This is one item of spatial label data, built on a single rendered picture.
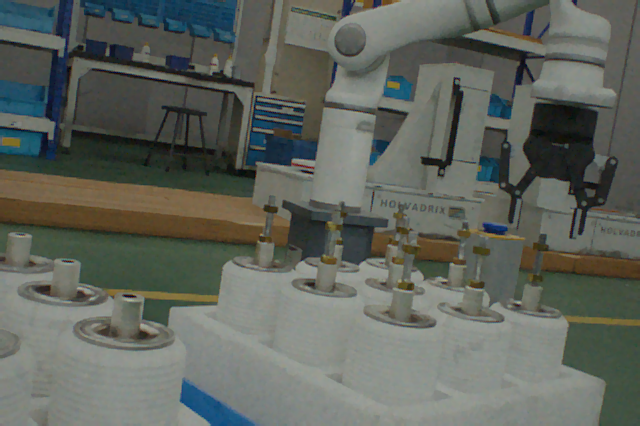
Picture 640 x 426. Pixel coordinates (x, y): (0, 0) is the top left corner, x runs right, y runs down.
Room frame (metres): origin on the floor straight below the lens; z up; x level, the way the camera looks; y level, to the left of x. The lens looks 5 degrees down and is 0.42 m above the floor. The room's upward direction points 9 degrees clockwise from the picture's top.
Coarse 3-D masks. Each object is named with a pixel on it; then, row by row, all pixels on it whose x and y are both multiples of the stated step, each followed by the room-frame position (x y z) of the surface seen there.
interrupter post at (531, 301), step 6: (528, 288) 0.93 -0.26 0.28; (534, 288) 0.93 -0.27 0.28; (540, 288) 0.93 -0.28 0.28; (528, 294) 0.93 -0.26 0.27; (534, 294) 0.93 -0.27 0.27; (540, 294) 0.93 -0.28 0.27; (522, 300) 0.94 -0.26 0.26; (528, 300) 0.93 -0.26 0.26; (534, 300) 0.93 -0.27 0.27; (540, 300) 0.93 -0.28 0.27; (522, 306) 0.93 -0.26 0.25; (528, 306) 0.93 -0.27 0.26; (534, 306) 0.93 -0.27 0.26
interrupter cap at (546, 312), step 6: (504, 300) 0.96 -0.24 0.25; (510, 300) 0.97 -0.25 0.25; (516, 300) 0.97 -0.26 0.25; (504, 306) 0.92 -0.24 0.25; (510, 306) 0.92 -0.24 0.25; (516, 306) 0.95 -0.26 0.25; (540, 306) 0.96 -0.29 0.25; (546, 306) 0.96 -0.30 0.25; (516, 312) 0.91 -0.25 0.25; (522, 312) 0.90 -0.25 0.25; (528, 312) 0.90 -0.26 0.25; (534, 312) 0.91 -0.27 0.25; (540, 312) 0.93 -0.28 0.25; (546, 312) 0.92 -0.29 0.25; (552, 312) 0.93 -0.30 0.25; (558, 312) 0.93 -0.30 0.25; (546, 318) 0.90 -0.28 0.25; (552, 318) 0.90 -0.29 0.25; (558, 318) 0.91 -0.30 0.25
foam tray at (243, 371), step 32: (192, 320) 0.92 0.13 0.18; (192, 352) 0.91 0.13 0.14; (224, 352) 0.86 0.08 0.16; (256, 352) 0.82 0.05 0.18; (224, 384) 0.86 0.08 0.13; (256, 384) 0.82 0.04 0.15; (288, 384) 0.78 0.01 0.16; (320, 384) 0.75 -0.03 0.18; (512, 384) 0.86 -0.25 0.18; (544, 384) 0.87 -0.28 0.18; (576, 384) 0.89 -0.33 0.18; (256, 416) 0.81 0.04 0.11; (288, 416) 0.77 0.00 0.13; (320, 416) 0.74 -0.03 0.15; (352, 416) 0.71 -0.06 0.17; (384, 416) 0.68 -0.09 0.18; (416, 416) 0.70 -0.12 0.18; (448, 416) 0.73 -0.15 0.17; (480, 416) 0.76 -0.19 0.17; (512, 416) 0.80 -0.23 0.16; (544, 416) 0.84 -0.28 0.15; (576, 416) 0.89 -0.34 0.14
